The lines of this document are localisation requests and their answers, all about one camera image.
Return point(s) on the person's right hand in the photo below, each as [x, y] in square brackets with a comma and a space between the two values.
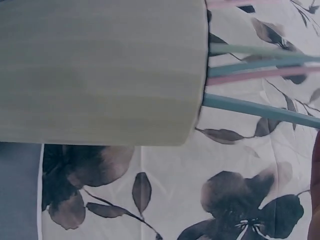
[316, 190]

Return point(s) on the blue chopstick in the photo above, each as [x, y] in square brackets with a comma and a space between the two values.
[262, 108]
[250, 67]

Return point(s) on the pink chopstick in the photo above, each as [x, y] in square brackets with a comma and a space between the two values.
[232, 3]
[250, 76]

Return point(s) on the green chopstick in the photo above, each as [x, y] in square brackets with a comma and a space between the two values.
[250, 50]

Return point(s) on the pale green cylindrical holder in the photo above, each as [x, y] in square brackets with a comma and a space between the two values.
[100, 75]

